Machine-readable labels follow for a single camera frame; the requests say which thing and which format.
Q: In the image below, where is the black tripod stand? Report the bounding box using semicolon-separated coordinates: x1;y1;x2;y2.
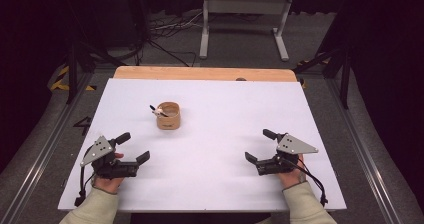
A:
292;45;352;110
63;38;129;106

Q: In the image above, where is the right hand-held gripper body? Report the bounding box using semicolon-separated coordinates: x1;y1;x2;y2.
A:
255;133;320;177

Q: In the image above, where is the aluminium floor rail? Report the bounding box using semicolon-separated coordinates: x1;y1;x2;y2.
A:
325;78;406;224
0;73;95;224

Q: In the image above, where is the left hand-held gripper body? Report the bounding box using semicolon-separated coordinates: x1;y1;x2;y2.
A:
79;135;140;180

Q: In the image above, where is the black equipment tower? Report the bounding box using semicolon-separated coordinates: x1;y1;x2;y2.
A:
125;0;152;50

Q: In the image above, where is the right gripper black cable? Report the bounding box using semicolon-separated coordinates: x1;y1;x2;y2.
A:
289;157;329;208

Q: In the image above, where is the grey metal stand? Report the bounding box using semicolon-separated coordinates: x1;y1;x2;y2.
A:
198;0;295;63

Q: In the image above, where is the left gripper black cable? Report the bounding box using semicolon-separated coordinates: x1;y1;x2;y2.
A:
73;165;97;208

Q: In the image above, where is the person's right hand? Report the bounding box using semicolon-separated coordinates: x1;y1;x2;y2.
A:
277;153;308;189

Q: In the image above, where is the white table cover sheet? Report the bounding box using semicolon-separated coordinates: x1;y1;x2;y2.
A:
58;78;348;213

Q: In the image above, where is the bundle of floor cables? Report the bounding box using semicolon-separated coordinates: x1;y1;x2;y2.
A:
143;8;205;68

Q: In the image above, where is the black spoolie brush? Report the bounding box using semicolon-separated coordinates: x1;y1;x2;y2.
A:
149;104;170;118

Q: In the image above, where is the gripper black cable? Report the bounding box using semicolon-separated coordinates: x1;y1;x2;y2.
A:
289;157;329;208
73;165;97;208

